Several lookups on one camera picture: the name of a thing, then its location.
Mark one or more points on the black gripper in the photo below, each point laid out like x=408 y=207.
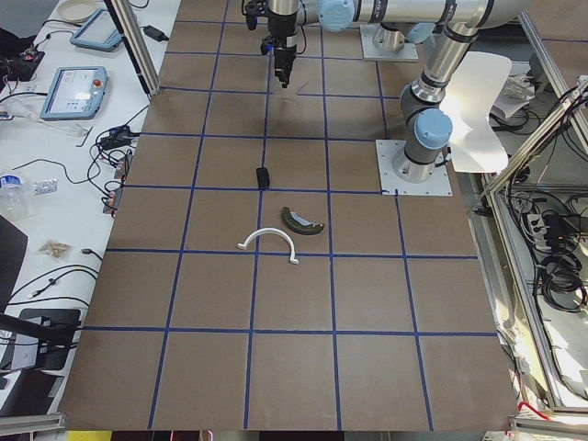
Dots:
x=282 y=43

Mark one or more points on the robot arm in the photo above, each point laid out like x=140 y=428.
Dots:
x=428 y=127
x=282 y=18

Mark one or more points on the black brake pad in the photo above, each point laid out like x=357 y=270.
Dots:
x=263 y=178

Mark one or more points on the black power adapter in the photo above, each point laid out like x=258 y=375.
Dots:
x=155 y=33

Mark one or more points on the green brake shoe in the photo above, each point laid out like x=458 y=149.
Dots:
x=298 y=224

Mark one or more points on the far blue teach pendant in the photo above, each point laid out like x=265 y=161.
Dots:
x=97 y=33

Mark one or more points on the blue teach pendant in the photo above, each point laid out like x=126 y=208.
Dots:
x=97 y=33
x=75 y=93

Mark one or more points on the white plastic chair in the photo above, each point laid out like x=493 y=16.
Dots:
x=470 y=94

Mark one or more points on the near blue teach pendant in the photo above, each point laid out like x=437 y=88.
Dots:
x=75 y=93

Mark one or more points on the beige plate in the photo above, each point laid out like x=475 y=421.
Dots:
x=77 y=11

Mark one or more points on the clear plastic bottle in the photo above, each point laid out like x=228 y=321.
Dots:
x=13 y=198

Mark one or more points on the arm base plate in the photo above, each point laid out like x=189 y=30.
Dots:
x=398 y=176
x=383 y=43

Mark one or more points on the aluminium frame post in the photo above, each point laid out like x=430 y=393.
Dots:
x=128 y=28

